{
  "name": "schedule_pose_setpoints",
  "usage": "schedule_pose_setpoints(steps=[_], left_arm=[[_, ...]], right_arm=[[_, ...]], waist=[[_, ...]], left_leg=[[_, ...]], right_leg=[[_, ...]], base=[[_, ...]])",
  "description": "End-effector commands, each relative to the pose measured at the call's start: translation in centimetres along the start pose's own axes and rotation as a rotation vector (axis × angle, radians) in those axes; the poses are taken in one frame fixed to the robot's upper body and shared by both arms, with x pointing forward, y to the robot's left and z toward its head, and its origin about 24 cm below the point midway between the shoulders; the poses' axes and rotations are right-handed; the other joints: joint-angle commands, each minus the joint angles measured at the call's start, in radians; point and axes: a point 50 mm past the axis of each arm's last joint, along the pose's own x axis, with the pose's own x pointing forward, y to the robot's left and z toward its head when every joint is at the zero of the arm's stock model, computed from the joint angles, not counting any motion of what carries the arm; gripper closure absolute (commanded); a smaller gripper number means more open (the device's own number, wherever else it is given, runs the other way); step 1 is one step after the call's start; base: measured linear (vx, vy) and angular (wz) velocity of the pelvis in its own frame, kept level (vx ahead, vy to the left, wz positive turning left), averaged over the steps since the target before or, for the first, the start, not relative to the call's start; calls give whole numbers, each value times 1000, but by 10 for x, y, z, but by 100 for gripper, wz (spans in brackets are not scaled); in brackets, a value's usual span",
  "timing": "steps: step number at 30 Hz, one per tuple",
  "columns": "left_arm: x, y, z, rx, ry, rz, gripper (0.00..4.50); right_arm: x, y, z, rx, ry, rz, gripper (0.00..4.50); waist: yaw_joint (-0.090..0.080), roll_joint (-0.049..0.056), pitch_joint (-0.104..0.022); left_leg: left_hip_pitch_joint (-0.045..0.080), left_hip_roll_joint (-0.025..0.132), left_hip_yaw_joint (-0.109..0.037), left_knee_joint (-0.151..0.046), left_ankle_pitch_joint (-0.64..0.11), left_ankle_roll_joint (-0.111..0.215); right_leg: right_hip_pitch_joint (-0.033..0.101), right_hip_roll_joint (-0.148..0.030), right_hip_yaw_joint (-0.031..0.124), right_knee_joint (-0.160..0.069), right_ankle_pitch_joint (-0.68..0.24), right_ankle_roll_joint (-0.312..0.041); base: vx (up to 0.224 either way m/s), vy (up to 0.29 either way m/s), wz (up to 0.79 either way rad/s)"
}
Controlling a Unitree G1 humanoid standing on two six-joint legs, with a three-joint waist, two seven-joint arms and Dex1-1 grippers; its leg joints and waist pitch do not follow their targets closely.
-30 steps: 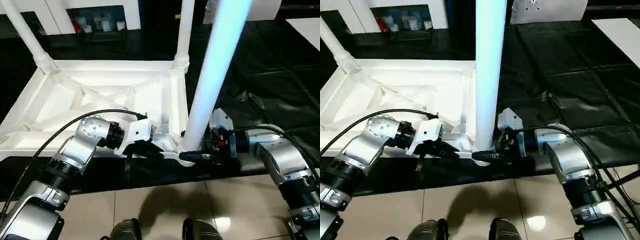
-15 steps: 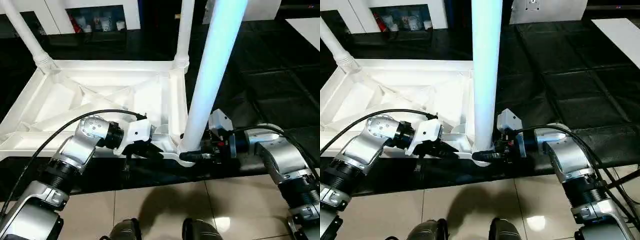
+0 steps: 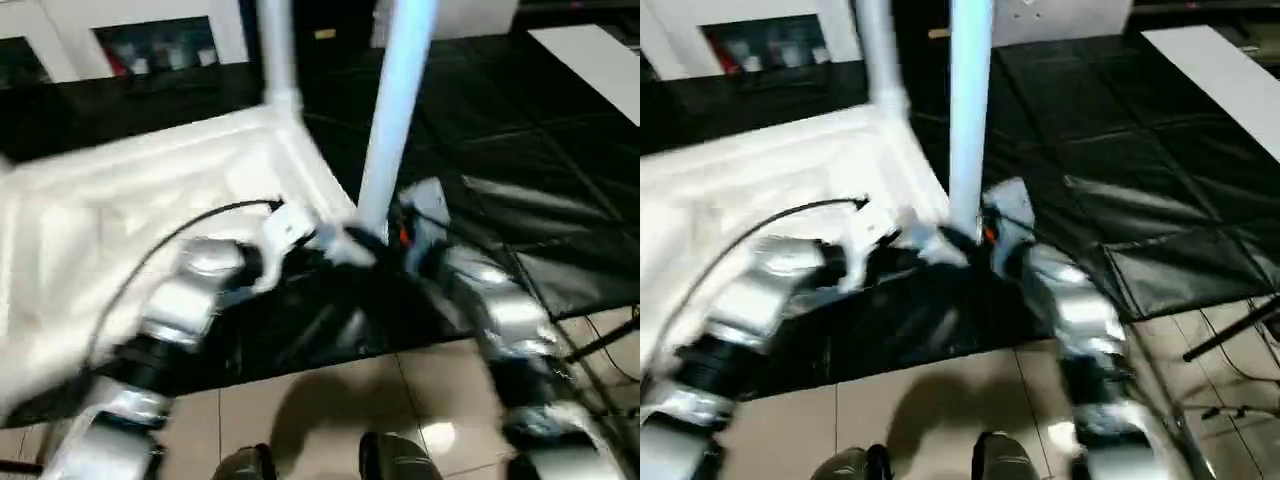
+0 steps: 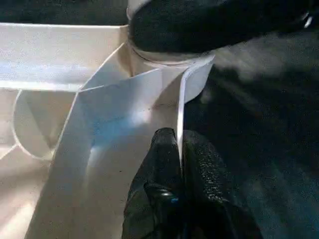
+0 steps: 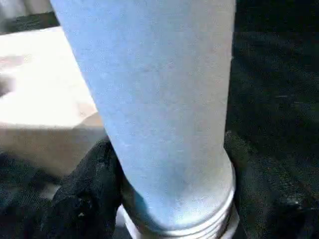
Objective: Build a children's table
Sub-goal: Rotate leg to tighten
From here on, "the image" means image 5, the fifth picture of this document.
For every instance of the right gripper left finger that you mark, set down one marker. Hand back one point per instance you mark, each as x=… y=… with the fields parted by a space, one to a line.
x=84 y=199

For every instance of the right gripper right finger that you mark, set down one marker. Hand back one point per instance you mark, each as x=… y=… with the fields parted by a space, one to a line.
x=269 y=204

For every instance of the white plastic table top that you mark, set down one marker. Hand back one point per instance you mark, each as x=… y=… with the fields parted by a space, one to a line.
x=45 y=99

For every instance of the white plastic table leg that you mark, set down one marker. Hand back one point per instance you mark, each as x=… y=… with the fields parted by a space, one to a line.
x=154 y=99

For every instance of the black work mat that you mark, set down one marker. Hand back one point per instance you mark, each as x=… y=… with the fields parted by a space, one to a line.
x=274 y=87

